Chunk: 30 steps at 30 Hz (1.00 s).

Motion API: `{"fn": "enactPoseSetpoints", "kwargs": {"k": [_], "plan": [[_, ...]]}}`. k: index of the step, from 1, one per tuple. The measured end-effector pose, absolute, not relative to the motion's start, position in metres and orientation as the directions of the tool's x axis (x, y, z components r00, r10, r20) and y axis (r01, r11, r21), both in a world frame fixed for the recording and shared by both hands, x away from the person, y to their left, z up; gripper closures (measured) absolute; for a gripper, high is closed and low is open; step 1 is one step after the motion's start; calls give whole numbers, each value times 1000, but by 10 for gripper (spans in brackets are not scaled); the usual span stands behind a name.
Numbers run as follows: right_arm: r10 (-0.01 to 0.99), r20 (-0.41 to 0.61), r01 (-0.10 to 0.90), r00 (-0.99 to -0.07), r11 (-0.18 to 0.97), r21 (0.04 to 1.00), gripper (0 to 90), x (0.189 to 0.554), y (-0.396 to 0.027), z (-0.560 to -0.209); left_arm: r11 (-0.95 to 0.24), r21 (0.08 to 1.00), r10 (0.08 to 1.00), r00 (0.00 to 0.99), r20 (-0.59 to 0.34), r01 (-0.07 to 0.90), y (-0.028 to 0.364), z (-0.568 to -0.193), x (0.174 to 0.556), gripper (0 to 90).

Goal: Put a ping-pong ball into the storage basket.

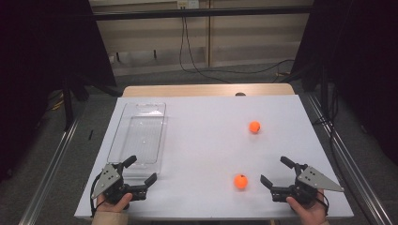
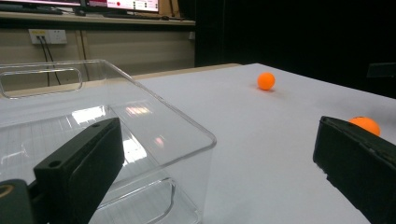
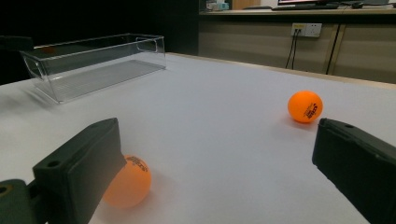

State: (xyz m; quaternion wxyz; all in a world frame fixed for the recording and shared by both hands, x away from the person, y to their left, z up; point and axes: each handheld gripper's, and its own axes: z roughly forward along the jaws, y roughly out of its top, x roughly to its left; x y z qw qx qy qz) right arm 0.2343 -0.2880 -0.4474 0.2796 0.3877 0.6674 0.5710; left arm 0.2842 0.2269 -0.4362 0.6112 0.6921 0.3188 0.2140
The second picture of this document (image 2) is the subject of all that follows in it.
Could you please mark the white power outlet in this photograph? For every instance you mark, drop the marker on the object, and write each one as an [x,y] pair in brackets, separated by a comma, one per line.
[54,36]

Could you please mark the black keyboard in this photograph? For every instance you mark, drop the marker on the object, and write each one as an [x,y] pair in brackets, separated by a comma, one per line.
[28,11]

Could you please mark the orange ball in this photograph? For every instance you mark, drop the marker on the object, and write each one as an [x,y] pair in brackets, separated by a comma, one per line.
[369,124]
[266,81]

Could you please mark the wooden desk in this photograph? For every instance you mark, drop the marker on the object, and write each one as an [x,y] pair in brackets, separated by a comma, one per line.
[93,20]

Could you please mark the clear plastic container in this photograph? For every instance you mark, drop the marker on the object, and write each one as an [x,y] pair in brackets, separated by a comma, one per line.
[155,124]

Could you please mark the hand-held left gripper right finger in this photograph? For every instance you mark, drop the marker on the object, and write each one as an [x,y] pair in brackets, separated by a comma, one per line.
[361,161]

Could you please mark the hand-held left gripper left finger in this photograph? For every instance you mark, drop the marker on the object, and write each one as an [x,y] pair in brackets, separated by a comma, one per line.
[81,168]

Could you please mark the computer monitor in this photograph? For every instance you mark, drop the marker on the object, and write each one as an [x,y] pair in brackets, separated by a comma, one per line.
[130,4]
[37,2]

